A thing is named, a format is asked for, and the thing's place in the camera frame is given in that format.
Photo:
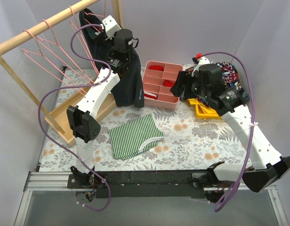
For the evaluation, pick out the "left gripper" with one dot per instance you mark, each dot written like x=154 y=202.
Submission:
x=103 y=44

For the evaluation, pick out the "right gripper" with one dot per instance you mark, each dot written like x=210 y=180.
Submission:
x=180 y=83

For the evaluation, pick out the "dark navy shorts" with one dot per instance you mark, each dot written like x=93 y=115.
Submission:
x=129 y=90

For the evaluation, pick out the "green white striped shorts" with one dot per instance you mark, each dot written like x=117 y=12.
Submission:
x=134 y=137

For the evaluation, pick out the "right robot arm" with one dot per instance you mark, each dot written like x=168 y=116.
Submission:
x=267 y=164

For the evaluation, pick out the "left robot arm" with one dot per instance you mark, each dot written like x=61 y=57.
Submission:
x=119 y=67

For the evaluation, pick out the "colourful comic print shorts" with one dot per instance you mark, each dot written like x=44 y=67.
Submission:
x=230 y=77

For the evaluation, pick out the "red sock middle compartment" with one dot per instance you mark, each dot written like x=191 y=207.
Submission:
x=168 y=83

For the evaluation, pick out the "red sock compartment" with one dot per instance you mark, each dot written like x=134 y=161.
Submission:
x=156 y=67
x=168 y=83

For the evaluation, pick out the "pink divided organizer box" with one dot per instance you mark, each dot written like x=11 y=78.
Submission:
x=158 y=78

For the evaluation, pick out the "red white striped sock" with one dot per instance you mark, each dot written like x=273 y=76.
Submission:
x=149 y=95

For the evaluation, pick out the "red sock top compartment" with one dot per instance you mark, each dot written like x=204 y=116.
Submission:
x=156 y=67

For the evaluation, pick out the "yellow plastic tray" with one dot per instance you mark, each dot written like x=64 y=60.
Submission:
x=202 y=111

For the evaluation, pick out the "wooden clothes rack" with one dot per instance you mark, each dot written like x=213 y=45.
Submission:
x=56 y=118

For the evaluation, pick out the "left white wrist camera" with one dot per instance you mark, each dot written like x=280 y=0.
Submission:
x=111 y=27

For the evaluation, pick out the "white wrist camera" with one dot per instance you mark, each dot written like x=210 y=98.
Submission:
x=199 y=60
x=111 y=27

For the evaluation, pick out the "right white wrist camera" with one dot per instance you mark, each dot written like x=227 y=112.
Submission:
x=199 y=60

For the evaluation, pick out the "aluminium frame rail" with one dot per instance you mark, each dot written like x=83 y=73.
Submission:
x=48 y=202

